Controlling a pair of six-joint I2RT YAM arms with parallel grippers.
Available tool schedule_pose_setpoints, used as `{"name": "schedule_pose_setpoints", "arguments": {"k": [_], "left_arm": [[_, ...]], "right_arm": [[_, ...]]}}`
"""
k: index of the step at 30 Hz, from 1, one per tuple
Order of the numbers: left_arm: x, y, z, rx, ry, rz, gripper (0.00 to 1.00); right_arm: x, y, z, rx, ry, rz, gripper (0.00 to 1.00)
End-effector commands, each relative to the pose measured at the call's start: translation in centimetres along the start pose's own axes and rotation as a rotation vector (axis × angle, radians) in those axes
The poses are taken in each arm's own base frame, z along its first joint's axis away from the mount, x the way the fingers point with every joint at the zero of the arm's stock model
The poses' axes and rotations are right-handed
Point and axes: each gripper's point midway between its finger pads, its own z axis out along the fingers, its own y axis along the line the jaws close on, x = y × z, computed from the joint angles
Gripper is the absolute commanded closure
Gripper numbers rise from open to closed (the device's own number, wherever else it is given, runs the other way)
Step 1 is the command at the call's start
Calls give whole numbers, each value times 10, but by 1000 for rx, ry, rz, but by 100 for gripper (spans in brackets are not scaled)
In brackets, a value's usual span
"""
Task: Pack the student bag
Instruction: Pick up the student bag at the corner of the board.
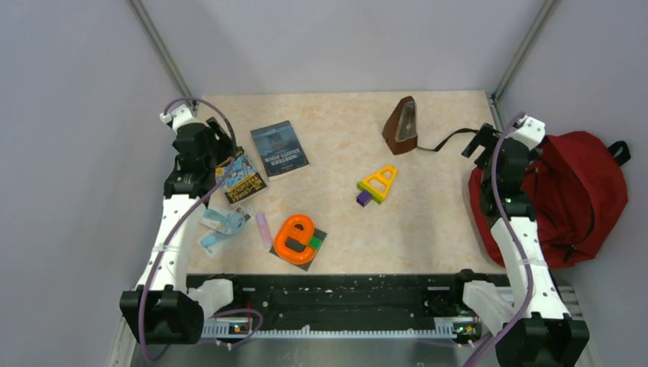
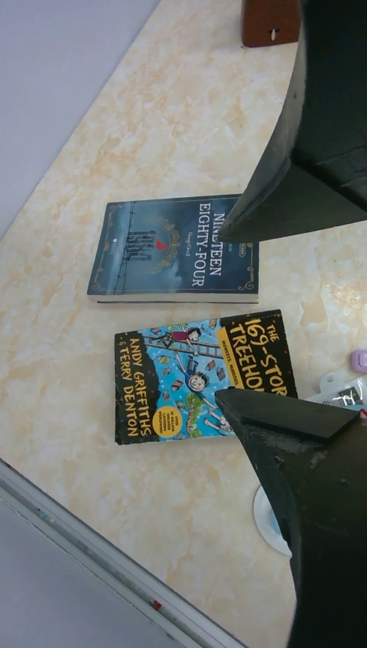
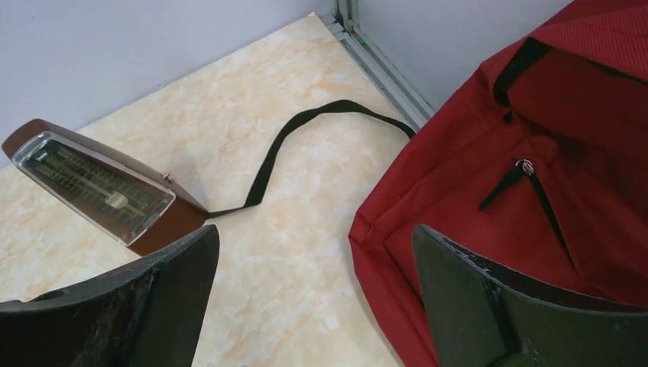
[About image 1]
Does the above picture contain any colourful illustrated children's book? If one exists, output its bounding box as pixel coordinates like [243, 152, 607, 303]
[220, 146, 267, 205]

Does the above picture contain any red backpack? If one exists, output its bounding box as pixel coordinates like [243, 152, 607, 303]
[468, 130, 632, 269]

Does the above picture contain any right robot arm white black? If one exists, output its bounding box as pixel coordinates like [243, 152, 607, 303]
[448, 114, 590, 366]

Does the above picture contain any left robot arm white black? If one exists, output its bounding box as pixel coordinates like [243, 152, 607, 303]
[119, 117, 245, 345]

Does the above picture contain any light blue blister pack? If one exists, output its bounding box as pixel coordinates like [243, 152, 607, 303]
[200, 206, 251, 235]

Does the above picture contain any dark blue paperback book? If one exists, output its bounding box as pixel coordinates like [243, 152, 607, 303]
[251, 120, 309, 180]

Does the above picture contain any brown wooden metronome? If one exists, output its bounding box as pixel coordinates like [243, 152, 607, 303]
[382, 96, 418, 155]

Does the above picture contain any pink eraser stick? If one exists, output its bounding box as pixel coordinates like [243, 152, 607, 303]
[255, 213, 273, 249]

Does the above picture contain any orange plastic letter toy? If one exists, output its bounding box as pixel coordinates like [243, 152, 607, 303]
[272, 214, 317, 265]

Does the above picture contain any purple toy block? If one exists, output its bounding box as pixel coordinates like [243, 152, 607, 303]
[356, 190, 373, 207]

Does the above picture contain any green toy block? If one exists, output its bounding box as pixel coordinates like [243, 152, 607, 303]
[309, 236, 323, 251]

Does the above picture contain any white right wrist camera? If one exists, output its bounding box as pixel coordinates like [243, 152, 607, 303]
[507, 115, 546, 151]

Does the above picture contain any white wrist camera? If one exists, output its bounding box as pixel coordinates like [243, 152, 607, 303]
[507, 115, 546, 151]
[159, 104, 200, 133]

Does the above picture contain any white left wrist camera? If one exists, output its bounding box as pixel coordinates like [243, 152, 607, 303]
[159, 104, 200, 133]

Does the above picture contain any yellow triangular toy frame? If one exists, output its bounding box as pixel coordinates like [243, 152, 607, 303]
[357, 165, 398, 205]

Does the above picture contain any aluminium frame post right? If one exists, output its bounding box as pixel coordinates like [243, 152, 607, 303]
[491, 0, 561, 105]

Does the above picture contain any aluminium frame post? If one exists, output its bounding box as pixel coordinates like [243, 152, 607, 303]
[126, 0, 192, 97]
[491, 0, 561, 105]

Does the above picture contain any aluminium frame post left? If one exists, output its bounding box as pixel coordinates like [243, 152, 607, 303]
[126, 0, 192, 97]

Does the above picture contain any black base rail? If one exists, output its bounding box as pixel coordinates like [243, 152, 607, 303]
[203, 274, 486, 343]

